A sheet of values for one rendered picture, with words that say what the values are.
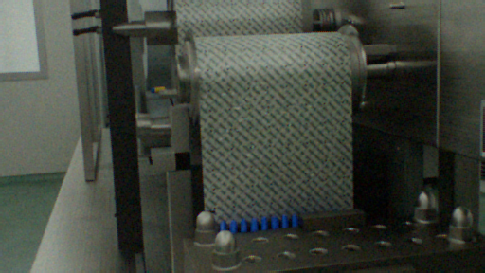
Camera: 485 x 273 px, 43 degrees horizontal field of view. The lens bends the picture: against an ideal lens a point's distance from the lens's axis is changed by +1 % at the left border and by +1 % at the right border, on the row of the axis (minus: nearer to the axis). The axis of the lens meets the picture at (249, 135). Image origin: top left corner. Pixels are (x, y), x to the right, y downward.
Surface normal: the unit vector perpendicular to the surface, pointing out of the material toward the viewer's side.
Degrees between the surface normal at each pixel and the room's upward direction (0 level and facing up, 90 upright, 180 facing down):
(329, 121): 90
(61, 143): 90
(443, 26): 90
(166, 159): 90
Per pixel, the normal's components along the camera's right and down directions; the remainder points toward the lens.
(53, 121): 0.22, 0.14
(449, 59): -0.98, 0.07
